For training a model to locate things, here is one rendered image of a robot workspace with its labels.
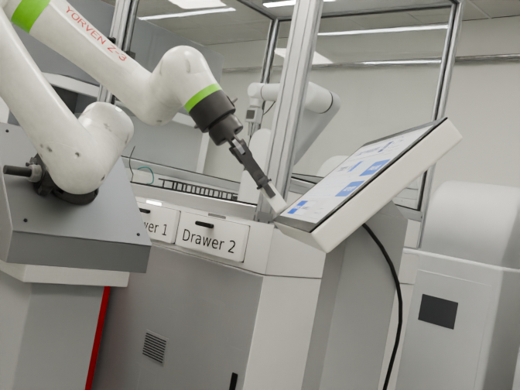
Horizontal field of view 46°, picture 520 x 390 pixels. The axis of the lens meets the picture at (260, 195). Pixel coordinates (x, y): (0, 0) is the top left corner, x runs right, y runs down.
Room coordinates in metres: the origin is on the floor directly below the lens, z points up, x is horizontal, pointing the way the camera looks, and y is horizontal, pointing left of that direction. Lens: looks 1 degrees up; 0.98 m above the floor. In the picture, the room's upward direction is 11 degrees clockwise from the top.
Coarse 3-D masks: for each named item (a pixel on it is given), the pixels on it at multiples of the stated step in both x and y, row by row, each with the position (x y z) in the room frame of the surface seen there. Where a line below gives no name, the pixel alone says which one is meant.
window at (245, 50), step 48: (144, 0) 2.35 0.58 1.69; (192, 0) 2.16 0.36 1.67; (240, 0) 2.00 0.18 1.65; (288, 0) 1.86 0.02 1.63; (144, 48) 2.31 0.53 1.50; (240, 48) 1.97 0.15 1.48; (240, 96) 1.95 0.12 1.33; (144, 144) 2.24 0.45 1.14; (192, 144) 2.07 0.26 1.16; (240, 192) 1.90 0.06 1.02
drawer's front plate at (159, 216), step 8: (144, 208) 2.13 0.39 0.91; (152, 208) 2.10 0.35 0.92; (160, 208) 2.08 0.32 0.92; (168, 208) 2.08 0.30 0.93; (144, 216) 2.13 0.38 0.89; (152, 216) 2.10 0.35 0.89; (160, 216) 2.07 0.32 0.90; (168, 216) 2.05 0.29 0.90; (176, 216) 2.03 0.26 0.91; (160, 224) 2.07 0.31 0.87; (168, 224) 2.04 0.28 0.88; (176, 224) 2.03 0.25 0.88; (152, 232) 2.09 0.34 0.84; (160, 232) 2.06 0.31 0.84; (168, 232) 2.04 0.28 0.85; (160, 240) 2.06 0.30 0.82; (168, 240) 2.03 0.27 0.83
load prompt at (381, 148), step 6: (378, 144) 1.35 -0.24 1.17; (384, 144) 1.29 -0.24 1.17; (390, 144) 1.23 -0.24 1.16; (366, 150) 1.41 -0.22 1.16; (372, 150) 1.33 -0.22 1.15; (378, 150) 1.27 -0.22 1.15; (384, 150) 1.21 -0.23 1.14; (354, 156) 1.46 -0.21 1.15; (360, 156) 1.39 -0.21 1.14; (366, 156) 1.32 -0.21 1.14
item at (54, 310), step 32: (0, 288) 1.58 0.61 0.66; (32, 288) 1.46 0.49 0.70; (64, 288) 1.52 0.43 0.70; (96, 288) 1.58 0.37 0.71; (0, 320) 1.55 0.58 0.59; (32, 320) 1.47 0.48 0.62; (64, 320) 1.53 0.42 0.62; (96, 320) 1.59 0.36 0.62; (0, 352) 1.53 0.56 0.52; (32, 352) 1.48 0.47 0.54; (64, 352) 1.54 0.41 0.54; (0, 384) 1.50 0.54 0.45; (32, 384) 1.50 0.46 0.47; (64, 384) 1.56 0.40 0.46
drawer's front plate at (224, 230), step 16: (192, 224) 1.97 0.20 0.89; (224, 224) 1.87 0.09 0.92; (240, 224) 1.83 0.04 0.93; (176, 240) 2.01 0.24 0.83; (192, 240) 1.96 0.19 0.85; (208, 240) 1.91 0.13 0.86; (224, 240) 1.87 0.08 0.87; (240, 240) 1.82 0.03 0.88; (224, 256) 1.86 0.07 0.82; (240, 256) 1.82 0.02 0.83
